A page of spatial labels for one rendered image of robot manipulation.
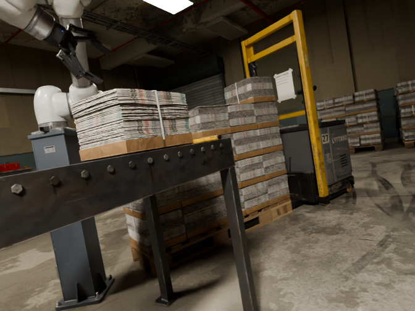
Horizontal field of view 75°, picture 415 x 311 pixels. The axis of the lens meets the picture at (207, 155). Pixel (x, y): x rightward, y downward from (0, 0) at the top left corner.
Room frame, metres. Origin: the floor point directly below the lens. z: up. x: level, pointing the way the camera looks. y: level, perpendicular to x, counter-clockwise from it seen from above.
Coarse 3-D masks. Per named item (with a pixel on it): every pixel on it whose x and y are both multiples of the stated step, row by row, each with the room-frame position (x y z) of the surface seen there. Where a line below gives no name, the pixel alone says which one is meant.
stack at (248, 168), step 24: (240, 144) 2.23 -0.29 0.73; (240, 168) 2.20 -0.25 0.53; (168, 192) 1.81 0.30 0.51; (192, 192) 1.92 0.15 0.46; (240, 192) 2.17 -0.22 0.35; (264, 192) 2.32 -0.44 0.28; (168, 216) 1.80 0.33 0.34; (192, 216) 1.90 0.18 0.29; (216, 216) 2.02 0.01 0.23; (264, 216) 2.30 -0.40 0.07; (144, 240) 1.75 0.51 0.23; (168, 240) 1.78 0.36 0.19; (192, 240) 1.88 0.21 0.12; (216, 240) 1.99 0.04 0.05; (144, 264) 1.80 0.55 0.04; (168, 264) 1.76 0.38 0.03
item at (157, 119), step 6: (156, 102) 1.06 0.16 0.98; (162, 102) 1.08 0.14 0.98; (156, 108) 1.06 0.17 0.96; (162, 108) 1.08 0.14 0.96; (156, 114) 1.05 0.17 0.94; (162, 114) 1.08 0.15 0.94; (156, 120) 1.05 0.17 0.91; (162, 120) 1.08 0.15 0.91; (156, 126) 1.05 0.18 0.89; (156, 132) 1.04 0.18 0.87
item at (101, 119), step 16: (96, 96) 0.97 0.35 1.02; (112, 96) 0.92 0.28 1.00; (128, 96) 0.95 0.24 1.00; (144, 96) 1.01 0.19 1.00; (80, 112) 1.04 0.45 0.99; (96, 112) 1.00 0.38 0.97; (112, 112) 0.94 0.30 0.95; (128, 112) 0.94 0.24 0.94; (144, 112) 1.00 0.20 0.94; (80, 128) 1.06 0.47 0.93; (96, 128) 1.00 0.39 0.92; (112, 128) 0.95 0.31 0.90; (128, 128) 0.93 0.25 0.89; (144, 128) 0.99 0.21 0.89; (80, 144) 1.07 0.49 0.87; (96, 144) 1.00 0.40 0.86
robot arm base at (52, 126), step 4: (40, 124) 1.54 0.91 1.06; (44, 124) 1.53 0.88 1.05; (48, 124) 1.53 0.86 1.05; (52, 124) 1.54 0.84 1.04; (56, 124) 1.55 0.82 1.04; (60, 124) 1.56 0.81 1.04; (64, 124) 1.59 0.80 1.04; (40, 128) 1.49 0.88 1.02; (44, 128) 1.49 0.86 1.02; (48, 128) 1.52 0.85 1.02; (52, 128) 1.53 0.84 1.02; (56, 128) 1.52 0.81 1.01; (60, 128) 1.52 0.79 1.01; (64, 128) 1.55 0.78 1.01; (68, 128) 1.60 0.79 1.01; (72, 128) 1.67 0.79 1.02; (36, 132) 1.52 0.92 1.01; (40, 132) 1.52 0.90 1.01; (44, 132) 1.52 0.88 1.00
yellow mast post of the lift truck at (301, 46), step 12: (300, 12) 2.54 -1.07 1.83; (300, 24) 2.52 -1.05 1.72; (300, 36) 2.51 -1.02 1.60; (300, 48) 2.52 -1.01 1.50; (300, 60) 2.53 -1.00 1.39; (300, 72) 2.57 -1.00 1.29; (312, 96) 2.54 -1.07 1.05; (312, 108) 2.52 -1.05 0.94; (312, 120) 2.51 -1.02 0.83; (312, 132) 2.52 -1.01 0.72; (312, 144) 2.54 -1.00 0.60; (312, 156) 2.57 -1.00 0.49; (324, 168) 2.55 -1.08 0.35; (324, 180) 2.53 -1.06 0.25; (324, 192) 2.52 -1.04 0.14
